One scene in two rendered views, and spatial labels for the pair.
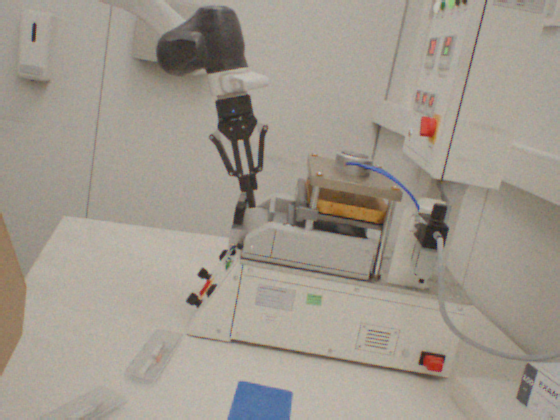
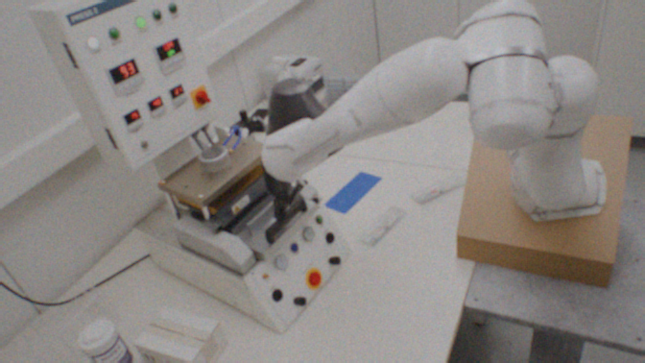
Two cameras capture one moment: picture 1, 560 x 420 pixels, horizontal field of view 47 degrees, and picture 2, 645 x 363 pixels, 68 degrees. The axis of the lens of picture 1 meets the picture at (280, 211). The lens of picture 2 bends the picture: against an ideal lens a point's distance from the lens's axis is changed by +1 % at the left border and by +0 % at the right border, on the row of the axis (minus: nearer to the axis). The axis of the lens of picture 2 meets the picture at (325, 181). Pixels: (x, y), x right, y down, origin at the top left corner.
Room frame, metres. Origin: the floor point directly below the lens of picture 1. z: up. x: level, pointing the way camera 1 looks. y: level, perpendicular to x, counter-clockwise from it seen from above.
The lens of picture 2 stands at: (1.97, 0.84, 1.77)
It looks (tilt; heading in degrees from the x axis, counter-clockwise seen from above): 35 degrees down; 224
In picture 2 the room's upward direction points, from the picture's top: 11 degrees counter-clockwise
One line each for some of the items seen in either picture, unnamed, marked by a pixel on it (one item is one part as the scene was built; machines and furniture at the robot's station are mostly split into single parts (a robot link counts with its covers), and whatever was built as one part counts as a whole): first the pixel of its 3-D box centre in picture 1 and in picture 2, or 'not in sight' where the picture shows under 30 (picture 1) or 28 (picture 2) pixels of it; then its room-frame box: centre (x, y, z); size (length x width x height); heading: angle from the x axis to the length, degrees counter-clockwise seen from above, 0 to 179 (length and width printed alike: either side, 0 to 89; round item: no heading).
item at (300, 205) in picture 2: (241, 206); (286, 220); (1.35, 0.08, 0.99); 0.15 x 0.02 x 0.04; 2
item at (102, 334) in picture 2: not in sight; (107, 349); (1.82, -0.17, 0.83); 0.09 x 0.09 x 0.15
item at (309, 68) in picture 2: not in sight; (294, 78); (0.46, -0.68, 0.88); 0.25 x 0.20 x 0.17; 95
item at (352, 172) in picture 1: (364, 187); (216, 165); (1.34, -0.17, 1.08); 0.31 x 0.24 x 0.13; 2
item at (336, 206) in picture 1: (346, 191); (223, 175); (1.35, -0.13, 1.07); 0.22 x 0.17 x 0.10; 2
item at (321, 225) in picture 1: (324, 225); (237, 204); (1.36, -0.10, 0.98); 0.20 x 0.17 x 0.03; 2
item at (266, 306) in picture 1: (322, 293); (248, 235); (1.34, -0.13, 0.84); 0.53 x 0.37 x 0.17; 92
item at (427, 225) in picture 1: (424, 239); (244, 134); (1.14, -0.27, 1.05); 0.15 x 0.05 x 0.15; 2
